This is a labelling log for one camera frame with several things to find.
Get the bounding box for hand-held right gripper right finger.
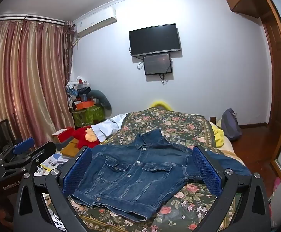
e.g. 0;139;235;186
192;145;272;232

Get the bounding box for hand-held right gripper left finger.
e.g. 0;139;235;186
13;146;100;232

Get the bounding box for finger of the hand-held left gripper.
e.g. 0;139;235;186
1;141;57;174
0;137;36;165

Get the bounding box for blue denim jacket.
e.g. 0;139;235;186
71;129;252;223

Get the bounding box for scattered printed papers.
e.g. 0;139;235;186
34;152;71;177

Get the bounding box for red box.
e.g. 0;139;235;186
52;127;74;145

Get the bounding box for brown wooden board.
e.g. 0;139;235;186
59;139;80;157

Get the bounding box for red plush toy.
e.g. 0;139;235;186
71;126;102;149

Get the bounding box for yellow bed sheet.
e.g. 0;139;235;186
209;122;233;155

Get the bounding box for printed booklet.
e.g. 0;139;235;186
44;193;67;230

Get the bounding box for grey purple backpack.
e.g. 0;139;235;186
221;109;242;141

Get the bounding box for white cloth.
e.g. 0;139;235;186
92;113;128;142

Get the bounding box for green patterned box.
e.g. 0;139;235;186
72;105;105;127

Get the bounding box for green floral blanket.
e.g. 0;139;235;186
68;109;242;232

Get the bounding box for orange box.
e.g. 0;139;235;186
75;101;95;110

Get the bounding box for striped pink gold curtain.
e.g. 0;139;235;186
0;19;74;148

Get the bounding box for pile of clutter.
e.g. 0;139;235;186
67;76;93;102

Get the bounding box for pink object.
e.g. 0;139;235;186
273;177;281;194

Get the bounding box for yellow round cushion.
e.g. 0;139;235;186
150;100;172;110

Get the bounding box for white air conditioner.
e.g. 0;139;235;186
74;7;117;39

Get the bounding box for small black wall monitor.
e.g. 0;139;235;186
143;53;172;76

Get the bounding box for white curtain rail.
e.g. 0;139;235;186
0;14;66;25

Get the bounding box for black wall television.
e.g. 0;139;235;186
128;24;182;57

